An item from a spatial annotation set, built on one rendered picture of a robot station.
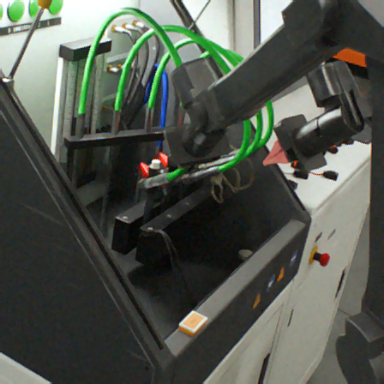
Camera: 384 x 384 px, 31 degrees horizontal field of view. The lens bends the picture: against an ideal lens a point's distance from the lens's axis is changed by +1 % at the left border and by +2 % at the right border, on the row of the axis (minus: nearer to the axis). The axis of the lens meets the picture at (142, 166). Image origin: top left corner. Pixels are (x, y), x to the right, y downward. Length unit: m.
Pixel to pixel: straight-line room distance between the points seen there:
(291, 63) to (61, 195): 0.51
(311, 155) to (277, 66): 0.47
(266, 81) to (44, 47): 0.75
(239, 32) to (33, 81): 0.54
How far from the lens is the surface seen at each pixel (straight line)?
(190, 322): 1.24
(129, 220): 1.47
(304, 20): 0.66
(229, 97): 0.92
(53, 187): 1.13
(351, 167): 1.99
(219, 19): 1.69
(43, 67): 1.49
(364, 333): 0.76
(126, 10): 1.33
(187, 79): 1.06
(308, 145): 1.22
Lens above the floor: 1.70
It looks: 25 degrees down
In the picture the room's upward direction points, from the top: 9 degrees clockwise
